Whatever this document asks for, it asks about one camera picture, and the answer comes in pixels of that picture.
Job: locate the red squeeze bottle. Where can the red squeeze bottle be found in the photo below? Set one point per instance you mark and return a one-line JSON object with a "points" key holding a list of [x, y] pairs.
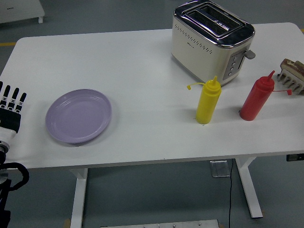
{"points": [[255, 102]]}

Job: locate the purple round plate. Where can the purple round plate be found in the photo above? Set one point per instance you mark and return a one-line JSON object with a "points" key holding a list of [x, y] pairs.
{"points": [[78, 116]]}

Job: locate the grey metal base plate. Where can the grey metal base plate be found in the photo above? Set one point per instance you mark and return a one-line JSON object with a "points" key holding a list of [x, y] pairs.
{"points": [[159, 224]]}

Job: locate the white cabinet on wheels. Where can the white cabinet on wheels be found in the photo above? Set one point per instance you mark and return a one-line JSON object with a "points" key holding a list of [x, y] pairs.
{"points": [[19, 9]]}

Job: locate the cream and chrome toaster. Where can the cream and chrome toaster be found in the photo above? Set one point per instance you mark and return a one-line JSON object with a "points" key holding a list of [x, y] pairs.
{"points": [[197, 54]]}

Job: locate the black table control panel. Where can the black table control panel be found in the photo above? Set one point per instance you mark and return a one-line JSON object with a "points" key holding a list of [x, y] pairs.
{"points": [[295, 157]]}

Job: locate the yellow squeeze bottle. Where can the yellow squeeze bottle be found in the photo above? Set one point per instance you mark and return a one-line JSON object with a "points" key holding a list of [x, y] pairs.
{"points": [[207, 104]]}

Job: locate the speckled bread slice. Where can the speckled bread slice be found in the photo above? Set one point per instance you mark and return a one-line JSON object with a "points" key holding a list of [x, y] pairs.
{"points": [[288, 64]]}

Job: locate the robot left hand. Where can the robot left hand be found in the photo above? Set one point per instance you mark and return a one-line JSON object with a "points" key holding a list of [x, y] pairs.
{"points": [[10, 118]]}

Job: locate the white table leg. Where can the white table leg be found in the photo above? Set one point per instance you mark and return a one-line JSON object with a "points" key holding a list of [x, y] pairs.
{"points": [[79, 197], [251, 190]]}

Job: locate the beige toast rack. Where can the beige toast rack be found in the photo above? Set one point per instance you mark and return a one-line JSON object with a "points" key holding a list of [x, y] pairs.
{"points": [[293, 82]]}

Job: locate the small metal floor plate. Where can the small metal floor plate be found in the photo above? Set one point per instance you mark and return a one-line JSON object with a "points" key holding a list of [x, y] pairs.
{"points": [[219, 168]]}

